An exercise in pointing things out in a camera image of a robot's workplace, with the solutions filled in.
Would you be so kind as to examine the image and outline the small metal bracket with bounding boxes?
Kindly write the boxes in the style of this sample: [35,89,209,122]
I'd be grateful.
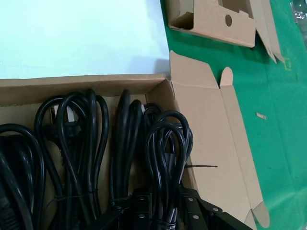
[291,1,307,24]

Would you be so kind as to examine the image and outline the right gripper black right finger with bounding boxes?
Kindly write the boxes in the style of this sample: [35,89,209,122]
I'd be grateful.
[179,186,254,230]

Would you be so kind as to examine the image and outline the black power cord bundle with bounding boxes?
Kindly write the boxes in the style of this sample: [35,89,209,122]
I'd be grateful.
[35,88,110,223]
[109,89,147,207]
[143,109,218,230]
[0,123,47,230]

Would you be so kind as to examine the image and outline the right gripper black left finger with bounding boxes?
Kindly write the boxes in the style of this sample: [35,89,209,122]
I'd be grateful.
[86,188,154,230]

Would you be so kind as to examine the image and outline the open cardboard box of cables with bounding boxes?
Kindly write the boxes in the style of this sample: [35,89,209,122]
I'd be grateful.
[0,50,271,230]

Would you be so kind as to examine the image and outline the open cardboard box round holes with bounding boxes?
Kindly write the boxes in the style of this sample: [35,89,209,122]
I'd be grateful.
[167,0,286,64]

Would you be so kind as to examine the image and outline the green table mat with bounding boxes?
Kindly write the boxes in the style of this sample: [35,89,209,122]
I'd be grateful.
[159,0,307,230]

